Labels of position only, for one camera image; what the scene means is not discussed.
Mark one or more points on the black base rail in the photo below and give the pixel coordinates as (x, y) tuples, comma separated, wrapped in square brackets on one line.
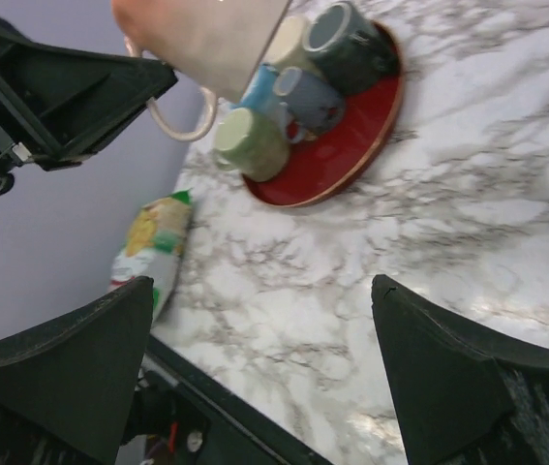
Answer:
[(195, 420)]

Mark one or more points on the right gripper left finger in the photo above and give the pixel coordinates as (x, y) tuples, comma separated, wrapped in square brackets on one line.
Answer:
[(67, 385)]

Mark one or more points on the cream mug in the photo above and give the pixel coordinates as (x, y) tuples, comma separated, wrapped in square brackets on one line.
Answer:
[(286, 49)]

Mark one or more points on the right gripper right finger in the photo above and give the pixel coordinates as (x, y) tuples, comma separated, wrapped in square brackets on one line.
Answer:
[(463, 393)]

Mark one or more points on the grey blue patterned mug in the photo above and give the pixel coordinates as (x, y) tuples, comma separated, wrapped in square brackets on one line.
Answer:
[(310, 107)]

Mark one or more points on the cassava chips bag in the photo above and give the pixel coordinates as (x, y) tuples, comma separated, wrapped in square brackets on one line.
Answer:
[(154, 247)]

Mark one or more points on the pink mug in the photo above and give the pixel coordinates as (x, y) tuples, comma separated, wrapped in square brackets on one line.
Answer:
[(217, 44)]

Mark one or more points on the light blue mug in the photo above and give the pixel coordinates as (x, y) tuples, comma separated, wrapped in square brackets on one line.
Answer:
[(260, 96)]

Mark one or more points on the light green mug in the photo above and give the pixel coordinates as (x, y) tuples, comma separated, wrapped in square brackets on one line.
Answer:
[(249, 142)]

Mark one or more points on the round red tray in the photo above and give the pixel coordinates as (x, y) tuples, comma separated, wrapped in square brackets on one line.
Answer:
[(320, 168)]

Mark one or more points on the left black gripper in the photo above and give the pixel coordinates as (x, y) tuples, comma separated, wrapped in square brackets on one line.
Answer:
[(59, 106)]

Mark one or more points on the dark grey mug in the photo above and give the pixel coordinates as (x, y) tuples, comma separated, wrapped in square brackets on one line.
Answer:
[(348, 49)]

